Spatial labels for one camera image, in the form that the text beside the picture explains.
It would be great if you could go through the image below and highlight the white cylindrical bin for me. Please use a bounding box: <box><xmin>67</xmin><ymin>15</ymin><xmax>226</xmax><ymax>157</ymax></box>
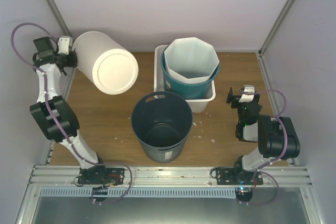
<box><xmin>73</xmin><ymin>31</ymin><xmax>139</xmax><ymax>95</ymax></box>

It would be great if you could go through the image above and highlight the dark grey round bin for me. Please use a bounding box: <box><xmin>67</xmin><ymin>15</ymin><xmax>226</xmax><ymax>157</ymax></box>
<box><xmin>131</xmin><ymin>91</ymin><xmax>193</xmax><ymax>163</ymax></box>

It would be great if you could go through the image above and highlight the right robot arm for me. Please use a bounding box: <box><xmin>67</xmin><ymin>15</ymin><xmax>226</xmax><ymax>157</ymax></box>
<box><xmin>224</xmin><ymin>85</ymin><xmax>300</xmax><ymax>185</ymax></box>

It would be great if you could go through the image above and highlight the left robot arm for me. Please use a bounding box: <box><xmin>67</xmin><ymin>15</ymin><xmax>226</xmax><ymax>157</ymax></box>
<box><xmin>29</xmin><ymin>36</ymin><xmax>108</xmax><ymax>184</ymax></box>

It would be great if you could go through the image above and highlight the white rectangular tub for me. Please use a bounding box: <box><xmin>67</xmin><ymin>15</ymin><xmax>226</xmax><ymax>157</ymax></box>
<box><xmin>154</xmin><ymin>45</ymin><xmax>216</xmax><ymax>113</ymax></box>

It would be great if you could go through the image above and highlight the teal round bin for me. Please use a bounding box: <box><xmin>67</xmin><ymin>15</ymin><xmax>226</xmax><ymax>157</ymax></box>
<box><xmin>160</xmin><ymin>46</ymin><xmax>221</xmax><ymax>100</ymax></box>

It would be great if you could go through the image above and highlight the white faceted bin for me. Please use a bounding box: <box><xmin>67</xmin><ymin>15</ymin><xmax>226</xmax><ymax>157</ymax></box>
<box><xmin>164</xmin><ymin>37</ymin><xmax>219</xmax><ymax>84</ymax></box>

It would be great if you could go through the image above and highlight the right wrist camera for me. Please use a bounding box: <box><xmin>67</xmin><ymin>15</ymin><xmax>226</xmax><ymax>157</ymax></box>
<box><xmin>238</xmin><ymin>85</ymin><xmax>255</xmax><ymax>103</ymax></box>

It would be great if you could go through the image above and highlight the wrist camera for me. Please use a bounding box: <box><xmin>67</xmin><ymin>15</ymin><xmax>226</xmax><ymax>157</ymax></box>
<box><xmin>238</xmin><ymin>85</ymin><xmax>255</xmax><ymax>103</ymax></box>
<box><xmin>57</xmin><ymin>36</ymin><xmax>73</xmax><ymax>55</ymax></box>

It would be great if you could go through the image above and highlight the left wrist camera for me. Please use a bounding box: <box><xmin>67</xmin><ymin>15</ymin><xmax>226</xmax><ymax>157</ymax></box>
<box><xmin>57</xmin><ymin>36</ymin><xmax>73</xmax><ymax>55</ymax></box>

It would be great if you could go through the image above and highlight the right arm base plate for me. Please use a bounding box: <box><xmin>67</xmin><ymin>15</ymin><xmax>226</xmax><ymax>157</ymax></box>
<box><xmin>209</xmin><ymin>167</ymin><xmax>264</xmax><ymax>186</ymax></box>

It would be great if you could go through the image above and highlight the left aluminium frame post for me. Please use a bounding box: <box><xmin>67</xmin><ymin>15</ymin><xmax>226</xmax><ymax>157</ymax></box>
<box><xmin>45</xmin><ymin>0</ymin><xmax>74</xmax><ymax>51</ymax></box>

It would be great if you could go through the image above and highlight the aluminium frame post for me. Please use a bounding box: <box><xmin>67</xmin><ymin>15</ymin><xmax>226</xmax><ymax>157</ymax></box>
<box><xmin>45</xmin><ymin>0</ymin><xmax>74</xmax><ymax>51</ymax></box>
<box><xmin>258</xmin><ymin>0</ymin><xmax>296</xmax><ymax>57</ymax></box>

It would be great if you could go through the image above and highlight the grey slotted cable duct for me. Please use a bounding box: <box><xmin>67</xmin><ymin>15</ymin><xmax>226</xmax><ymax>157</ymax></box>
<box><xmin>40</xmin><ymin>187</ymin><xmax>236</xmax><ymax>199</ymax></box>

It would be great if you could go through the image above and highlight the aluminium front rail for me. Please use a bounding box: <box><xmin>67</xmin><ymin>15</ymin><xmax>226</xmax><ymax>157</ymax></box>
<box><xmin>28</xmin><ymin>166</ymin><xmax>312</xmax><ymax>188</ymax></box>

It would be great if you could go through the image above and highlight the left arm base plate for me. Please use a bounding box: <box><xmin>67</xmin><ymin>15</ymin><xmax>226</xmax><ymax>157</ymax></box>
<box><xmin>73</xmin><ymin>166</ymin><xmax>125</xmax><ymax>187</ymax></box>

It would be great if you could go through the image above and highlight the right aluminium frame post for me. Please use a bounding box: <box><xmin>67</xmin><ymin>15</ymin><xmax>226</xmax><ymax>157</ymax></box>
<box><xmin>258</xmin><ymin>0</ymin><xmax>296</xmax><ymax>57</ymax></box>

